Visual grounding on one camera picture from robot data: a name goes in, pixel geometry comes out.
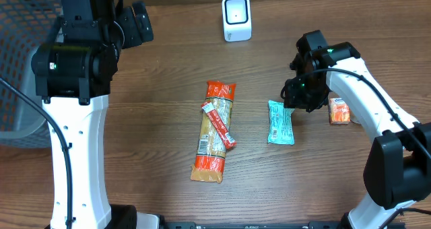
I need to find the small orange tissue pack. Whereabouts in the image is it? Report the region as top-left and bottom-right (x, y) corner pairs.
(329, 98), (350, 125)

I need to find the teal orange snack packet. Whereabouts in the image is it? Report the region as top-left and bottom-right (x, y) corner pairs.
(267, 100), (295, 145)

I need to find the red stick sachet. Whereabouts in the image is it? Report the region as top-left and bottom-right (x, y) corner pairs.
(201, 102), (237, 150)

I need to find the long orange pasta packet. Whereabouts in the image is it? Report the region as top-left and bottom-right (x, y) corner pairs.
(191, 81), (236, 183)

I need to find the green lid jar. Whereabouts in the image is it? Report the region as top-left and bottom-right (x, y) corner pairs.
(350, 112), (360, 124)

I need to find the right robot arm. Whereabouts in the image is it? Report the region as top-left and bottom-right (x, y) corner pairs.
(280, 30), (430, 228)

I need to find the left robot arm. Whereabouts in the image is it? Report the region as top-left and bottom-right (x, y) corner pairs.
(31, 0), (162, 229)

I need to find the white barcode scanner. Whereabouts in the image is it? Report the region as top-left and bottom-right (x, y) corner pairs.
(222, 0), (252, 42)

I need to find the grey plastic mesh basket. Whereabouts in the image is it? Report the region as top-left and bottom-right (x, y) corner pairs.
(1, 0), (61, 148)

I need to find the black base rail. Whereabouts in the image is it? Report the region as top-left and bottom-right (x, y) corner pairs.
(158, 220), (407, 229)

